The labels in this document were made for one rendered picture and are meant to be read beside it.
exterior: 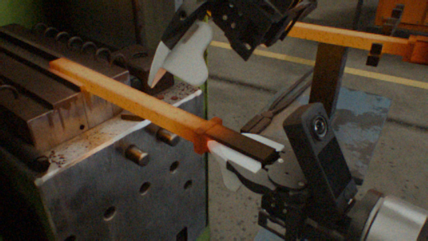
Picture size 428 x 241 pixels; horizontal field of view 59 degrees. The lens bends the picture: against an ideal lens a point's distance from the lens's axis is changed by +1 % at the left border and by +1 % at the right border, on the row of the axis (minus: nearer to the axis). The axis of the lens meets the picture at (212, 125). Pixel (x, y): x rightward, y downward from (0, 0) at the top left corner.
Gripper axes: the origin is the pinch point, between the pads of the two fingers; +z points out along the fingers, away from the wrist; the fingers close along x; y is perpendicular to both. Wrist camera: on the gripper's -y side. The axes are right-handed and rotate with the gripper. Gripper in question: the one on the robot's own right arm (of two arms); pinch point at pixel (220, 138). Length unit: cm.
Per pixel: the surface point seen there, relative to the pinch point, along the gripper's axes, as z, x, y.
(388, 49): -7.9, 40.4, -1.1
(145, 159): 17.8, 1.0, 13.1
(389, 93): 29, 229, 102
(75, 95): 27.7, -3.8, 1.4
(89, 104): 27.7, -1.7, 4.2
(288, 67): 106, 222, 102
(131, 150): 20.6, 0.4, 12.2
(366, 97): 1, 69, 25
